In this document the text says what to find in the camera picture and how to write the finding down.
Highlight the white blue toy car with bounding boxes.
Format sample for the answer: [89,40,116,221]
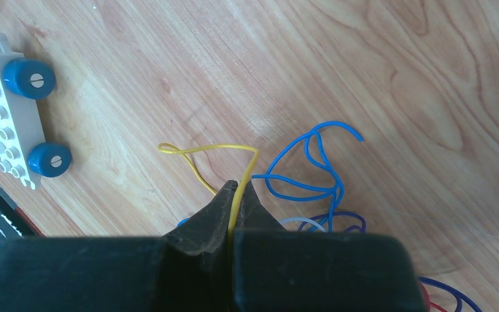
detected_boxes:
[0,33,72,190]

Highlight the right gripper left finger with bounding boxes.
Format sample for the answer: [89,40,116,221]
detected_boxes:
[0,181,238,311]

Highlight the white wire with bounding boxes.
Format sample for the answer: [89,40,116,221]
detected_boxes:
[278,216,328,233]

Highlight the red wire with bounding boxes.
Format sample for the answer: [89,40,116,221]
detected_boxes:
[419,281,450,312]

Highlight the yellow wire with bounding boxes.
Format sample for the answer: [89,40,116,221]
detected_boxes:
[157,142,261,242]

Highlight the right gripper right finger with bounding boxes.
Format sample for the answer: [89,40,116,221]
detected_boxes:
[232,185,428,311]

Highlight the dark purple wire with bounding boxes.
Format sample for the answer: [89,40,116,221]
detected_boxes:
[296,211,485,312]

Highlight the light blue wire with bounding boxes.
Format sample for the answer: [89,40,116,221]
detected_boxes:
[176,121,365,233]

